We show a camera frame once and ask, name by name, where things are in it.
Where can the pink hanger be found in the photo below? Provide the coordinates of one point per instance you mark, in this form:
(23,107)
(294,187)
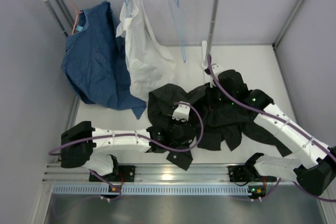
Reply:
(77,12)

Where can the light blue hanger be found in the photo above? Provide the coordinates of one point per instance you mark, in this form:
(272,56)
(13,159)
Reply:
(176,13)

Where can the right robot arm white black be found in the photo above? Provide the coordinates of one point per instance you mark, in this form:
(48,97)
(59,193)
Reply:
(311,165)

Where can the black pinstriped shirt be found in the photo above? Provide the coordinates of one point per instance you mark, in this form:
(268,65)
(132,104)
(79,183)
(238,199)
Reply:
(214,124)

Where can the aluminium rail with cable duct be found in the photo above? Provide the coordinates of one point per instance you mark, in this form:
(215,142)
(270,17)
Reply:
(153,179)

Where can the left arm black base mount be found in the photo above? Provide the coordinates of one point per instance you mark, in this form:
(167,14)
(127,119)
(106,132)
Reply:
(123,173)

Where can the blue hanger with white shirt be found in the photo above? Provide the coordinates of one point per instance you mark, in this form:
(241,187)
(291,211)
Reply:
(129,8)

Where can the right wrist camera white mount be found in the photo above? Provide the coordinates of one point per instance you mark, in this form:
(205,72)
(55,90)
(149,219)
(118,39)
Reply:
(217,70)

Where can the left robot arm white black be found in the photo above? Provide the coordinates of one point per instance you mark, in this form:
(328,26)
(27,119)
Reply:
(92,148)

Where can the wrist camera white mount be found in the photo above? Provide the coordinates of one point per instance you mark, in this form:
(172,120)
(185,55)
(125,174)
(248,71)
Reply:
(217,70)
(181,112)

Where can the blue checked shirt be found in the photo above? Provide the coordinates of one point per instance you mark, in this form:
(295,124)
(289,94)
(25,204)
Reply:
(94,62)

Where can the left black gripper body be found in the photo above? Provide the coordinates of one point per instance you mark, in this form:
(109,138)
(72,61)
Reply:
(174,123)

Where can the white shirt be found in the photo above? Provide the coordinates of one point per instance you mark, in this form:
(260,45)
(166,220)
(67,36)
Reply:
(149,64)

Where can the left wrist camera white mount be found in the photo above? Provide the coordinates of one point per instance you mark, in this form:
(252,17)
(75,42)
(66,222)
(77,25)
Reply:
(181,112)

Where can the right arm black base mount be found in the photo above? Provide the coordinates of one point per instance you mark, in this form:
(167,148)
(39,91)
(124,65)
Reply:
(241,174)

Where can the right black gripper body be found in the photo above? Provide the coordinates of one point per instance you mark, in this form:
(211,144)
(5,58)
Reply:
(219,97)

